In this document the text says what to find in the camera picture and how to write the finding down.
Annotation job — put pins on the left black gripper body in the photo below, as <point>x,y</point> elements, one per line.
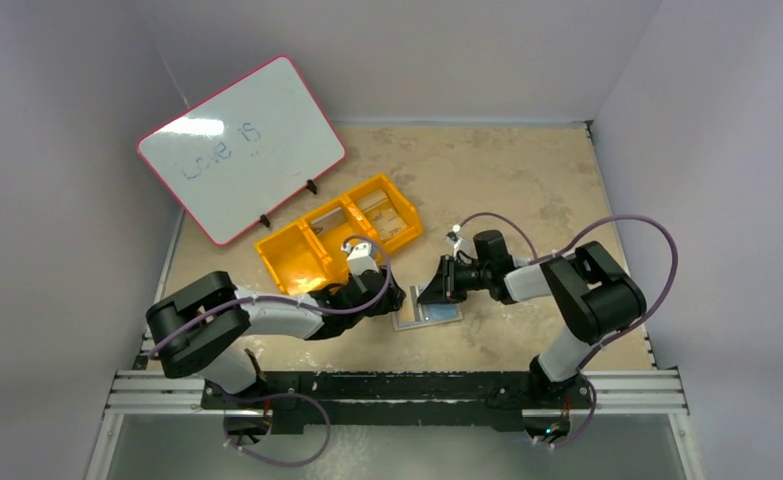
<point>378,292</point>

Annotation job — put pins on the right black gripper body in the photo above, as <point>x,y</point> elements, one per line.
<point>448,279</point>

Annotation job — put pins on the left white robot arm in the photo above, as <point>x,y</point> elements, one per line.
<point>196,329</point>

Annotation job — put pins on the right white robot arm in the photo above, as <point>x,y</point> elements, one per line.
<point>594,295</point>

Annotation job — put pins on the card in middle compartment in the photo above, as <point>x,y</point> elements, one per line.
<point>328,221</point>

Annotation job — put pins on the cards in right compartment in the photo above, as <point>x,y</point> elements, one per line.
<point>380,212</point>

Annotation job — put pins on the yellow plastic compartment tray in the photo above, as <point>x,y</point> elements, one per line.
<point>300,261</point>

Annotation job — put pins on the black whiteboard stand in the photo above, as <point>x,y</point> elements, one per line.
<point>310,186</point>

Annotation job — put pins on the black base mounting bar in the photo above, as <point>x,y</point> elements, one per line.
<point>504,401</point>

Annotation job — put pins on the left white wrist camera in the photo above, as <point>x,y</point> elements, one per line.
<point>360,258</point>

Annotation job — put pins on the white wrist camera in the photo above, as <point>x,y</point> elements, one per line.
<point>360,258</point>
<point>455,239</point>

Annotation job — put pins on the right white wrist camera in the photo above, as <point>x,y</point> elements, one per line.
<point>455,239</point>

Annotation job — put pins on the white board with pink frame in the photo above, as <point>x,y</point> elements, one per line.
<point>235,157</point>

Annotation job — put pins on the aluminium rail frame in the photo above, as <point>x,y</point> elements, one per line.
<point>541,188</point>

